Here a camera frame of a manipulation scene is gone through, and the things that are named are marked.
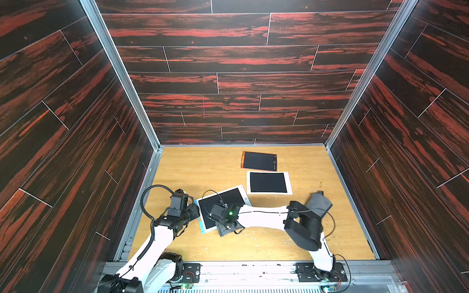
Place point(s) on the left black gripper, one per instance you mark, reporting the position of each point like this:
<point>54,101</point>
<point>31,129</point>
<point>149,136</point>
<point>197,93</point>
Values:
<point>194,209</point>

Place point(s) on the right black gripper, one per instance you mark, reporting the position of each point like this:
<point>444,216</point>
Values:
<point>221,220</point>

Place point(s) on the blue-edged white drawing tablet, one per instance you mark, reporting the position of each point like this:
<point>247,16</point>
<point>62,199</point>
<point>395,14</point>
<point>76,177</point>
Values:
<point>226,198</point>

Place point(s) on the red drawing tablet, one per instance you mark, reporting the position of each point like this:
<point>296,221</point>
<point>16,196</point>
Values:
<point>259,161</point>

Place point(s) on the grey microfibre cloth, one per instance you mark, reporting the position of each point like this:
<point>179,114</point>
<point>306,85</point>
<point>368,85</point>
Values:
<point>319,204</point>

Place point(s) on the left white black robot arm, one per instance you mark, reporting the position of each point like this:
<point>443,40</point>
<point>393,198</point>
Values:
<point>147,269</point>

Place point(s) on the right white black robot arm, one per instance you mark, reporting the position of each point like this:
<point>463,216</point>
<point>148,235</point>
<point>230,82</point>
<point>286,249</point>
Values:
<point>303,224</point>

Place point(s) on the aluminium front rail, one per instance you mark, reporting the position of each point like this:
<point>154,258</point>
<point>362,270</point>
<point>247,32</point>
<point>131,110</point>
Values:
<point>280,277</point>

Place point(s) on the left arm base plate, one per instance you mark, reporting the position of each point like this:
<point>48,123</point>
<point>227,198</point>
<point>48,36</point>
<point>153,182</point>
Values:
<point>187,272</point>

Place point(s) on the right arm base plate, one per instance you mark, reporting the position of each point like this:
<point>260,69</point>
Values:
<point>308,273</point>

